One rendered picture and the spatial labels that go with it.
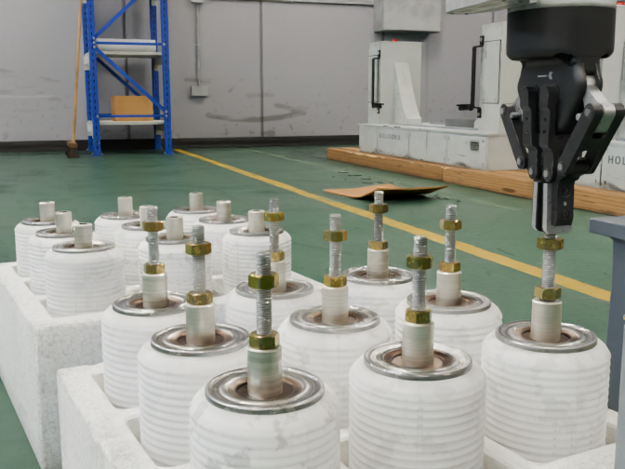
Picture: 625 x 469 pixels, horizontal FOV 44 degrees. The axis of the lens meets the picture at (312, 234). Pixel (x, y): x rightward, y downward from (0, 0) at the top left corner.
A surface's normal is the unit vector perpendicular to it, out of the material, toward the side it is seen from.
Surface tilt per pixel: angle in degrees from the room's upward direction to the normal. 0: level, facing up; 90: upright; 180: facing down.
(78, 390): 0
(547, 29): 90
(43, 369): 90
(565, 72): 90
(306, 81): 90
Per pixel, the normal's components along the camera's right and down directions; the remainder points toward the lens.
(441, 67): 0.34, 0.16
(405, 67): 0.32, -0.21
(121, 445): 0.00, -0.99
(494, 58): -0.94, 0.06
